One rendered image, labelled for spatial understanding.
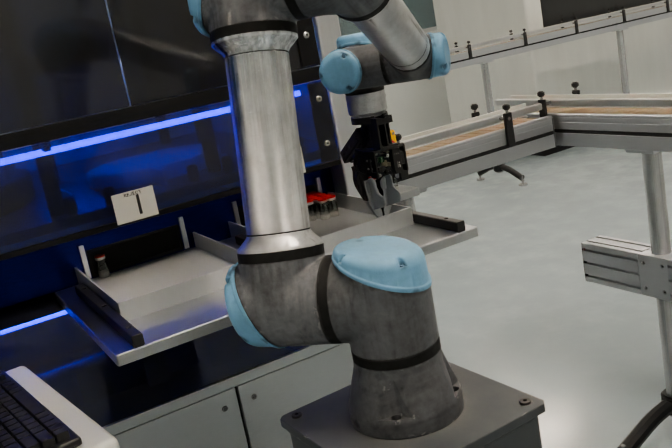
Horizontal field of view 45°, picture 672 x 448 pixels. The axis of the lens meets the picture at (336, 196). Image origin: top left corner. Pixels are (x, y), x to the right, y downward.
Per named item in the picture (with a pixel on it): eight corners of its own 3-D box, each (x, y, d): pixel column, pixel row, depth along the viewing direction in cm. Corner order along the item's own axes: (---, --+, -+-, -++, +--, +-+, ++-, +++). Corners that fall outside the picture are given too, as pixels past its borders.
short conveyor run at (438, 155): (354, 213, 198) (342, 149, 195) (323, 206, 212) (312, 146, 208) (560, 147, 229) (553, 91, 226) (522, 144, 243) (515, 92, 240)
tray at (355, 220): (231, 236, 182) (227, 221, 181) (331, 205, 194) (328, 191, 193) (300, 262, 152) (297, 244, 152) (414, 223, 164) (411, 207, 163)
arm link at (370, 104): (338, 96, 157) (373, 88, 161) (342, 120, 158) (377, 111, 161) (358, 96, 150) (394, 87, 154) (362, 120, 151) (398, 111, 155)
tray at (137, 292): (78, 284, 166) (74, 267, 166) (197, 247, 178) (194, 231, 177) (122, 322, 137) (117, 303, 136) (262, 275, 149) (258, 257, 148)
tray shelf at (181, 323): (56, 300, 164) (53, 291, 164) (350, 207, 196) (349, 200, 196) (118, 366, 123) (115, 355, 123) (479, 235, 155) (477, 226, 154)
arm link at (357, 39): (327, 39, 150) (340, 35, 158) (338, 98, 152) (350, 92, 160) (368, 31, 147) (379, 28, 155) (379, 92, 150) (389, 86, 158)
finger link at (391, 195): (397, 223, 158) (389, 176, 156) (380, 219, 163) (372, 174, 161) (410, 218, 159) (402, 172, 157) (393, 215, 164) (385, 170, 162)
